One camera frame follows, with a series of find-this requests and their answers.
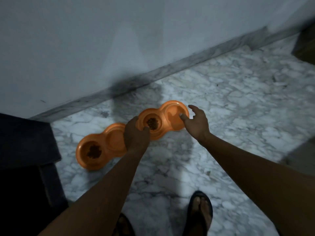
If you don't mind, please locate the person's right hand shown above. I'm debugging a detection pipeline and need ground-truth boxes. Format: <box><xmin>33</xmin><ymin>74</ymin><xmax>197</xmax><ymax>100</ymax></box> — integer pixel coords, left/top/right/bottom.
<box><xmin>179</xmin><ymin>105</ymin><xmax>211</xmax><ymax>143</ymax></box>

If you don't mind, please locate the person's left hand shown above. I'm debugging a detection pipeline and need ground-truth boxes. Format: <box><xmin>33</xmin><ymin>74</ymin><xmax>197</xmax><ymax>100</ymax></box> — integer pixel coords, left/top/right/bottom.
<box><xmin>123</xmin><ymin>116</ymin><xmax>151</xmax><ymax>155</ymax></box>

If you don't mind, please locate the orange double pet bowl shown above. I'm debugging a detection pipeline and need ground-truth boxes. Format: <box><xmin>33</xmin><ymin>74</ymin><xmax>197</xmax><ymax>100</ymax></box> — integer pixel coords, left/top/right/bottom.
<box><xmin>75</xmin><ymin>123</ymin><xmax>128</xmax><ymax>171</ymax></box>
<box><xmin>136</xmin><ymin>100</ymin><xmax>190</xmax><ymax>141</ymax></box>

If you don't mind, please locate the person's left forearm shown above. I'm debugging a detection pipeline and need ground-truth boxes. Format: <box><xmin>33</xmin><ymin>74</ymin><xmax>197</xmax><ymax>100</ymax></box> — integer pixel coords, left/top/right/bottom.
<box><xmin>38</xmin><ymin>148</ymin><xmax>149</xmax><ymax>236</ymax></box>

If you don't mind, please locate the person's right forearm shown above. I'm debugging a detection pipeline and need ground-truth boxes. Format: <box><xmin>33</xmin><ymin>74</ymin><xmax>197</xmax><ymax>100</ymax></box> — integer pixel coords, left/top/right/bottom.
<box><xmin>198</xmin><ymin>133</ymin><xmax>315</xmax><ymax>236</ymax></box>

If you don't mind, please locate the brown pet food kibble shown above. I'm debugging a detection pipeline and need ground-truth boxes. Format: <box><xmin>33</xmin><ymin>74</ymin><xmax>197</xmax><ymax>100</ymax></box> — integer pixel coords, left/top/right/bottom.
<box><xmin>86</xmin><ymin>144</ymin><xmax>102</xmax><ymax>159</ymax></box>
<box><xmin>146</xmin><ymin>118</ymin><xmax>159</xmax><ymax>131</ymax></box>

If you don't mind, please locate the person's right foot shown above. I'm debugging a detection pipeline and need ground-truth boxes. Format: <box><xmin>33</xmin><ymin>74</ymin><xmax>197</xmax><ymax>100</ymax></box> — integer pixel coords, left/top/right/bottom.
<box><xmin>191</xmin><ymin>196</ymin><xmax>212</xmax><ymax>236</ymax></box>

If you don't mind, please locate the person's foot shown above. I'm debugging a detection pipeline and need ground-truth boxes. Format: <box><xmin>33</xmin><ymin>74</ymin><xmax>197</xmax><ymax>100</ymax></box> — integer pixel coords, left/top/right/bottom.
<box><xmin>191</xmin><ymin>196</ymin><xmax>212</xmax><ymax>236</ymax></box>
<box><xmin>118</xmin><ymin>215</ymin><xmax>133</xmax><ymax>236</ymax></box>

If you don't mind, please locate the black sandal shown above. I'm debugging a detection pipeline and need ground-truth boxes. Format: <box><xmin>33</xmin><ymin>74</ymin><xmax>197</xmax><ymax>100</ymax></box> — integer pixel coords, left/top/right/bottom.
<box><xmin>112</xmin><ymin>213</ymin><xmax>136</xmax><ymax>236</ymax></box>
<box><xmin>183</xmin><ymin>191</ymin><xmax>213</xmax><ymax>236</ymax></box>

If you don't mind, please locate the person's left foot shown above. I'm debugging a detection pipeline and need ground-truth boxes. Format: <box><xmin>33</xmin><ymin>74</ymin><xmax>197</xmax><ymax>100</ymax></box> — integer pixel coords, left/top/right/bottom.
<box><xmin>118</xmin><ymin>215</ymin><xmax>133</xmax><ymax>236</ymax></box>

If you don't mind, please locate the dark furniture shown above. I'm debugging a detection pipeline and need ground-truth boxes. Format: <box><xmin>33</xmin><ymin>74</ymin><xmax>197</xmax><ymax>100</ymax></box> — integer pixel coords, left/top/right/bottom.
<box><xmin>0</xmin><ymin>113</ymin><xmax>69</xmax><ymax>236</ymax></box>

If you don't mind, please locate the brown wooden furniture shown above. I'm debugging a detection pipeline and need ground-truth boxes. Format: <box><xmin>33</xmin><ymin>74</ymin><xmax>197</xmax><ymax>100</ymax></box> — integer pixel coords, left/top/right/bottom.
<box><xmin>291</xmin><ymin>22</ymin><xmax>315</xmax><ymax>66</ymax></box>

